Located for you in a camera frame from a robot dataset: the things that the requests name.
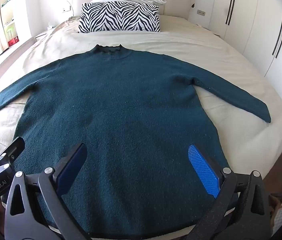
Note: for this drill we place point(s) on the white wall shelf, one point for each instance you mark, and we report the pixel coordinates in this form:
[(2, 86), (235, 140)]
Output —
[(10, 10)]

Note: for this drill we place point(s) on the white wall socket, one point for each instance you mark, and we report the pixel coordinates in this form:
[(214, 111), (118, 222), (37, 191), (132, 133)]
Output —
[(66, 9), (201, 12)]

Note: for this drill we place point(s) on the green container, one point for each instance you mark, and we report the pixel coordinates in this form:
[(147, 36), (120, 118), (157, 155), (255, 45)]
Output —
[(10, 30)]

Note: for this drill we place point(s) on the bed with cream sheet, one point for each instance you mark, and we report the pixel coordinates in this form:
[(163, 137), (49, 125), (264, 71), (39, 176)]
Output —
[(206, 45)]

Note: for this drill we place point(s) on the red box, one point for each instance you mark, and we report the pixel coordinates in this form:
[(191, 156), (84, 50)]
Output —
[(13, 41)]

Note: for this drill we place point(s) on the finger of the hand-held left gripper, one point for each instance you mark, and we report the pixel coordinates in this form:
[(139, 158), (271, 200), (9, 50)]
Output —
[(15, 148)]

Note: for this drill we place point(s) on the zebra print pillow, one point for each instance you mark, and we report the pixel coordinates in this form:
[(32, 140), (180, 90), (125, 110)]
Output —
[(118, 17)]

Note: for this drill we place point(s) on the teal knit sweater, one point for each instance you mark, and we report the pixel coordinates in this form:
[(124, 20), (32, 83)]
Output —
[(121, 105)]

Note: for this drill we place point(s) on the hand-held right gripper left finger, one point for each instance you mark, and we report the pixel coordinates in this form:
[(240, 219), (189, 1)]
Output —
[(72, 170)]

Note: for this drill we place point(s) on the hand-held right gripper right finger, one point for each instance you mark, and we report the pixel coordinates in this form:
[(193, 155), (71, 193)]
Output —
[(202, 170)]

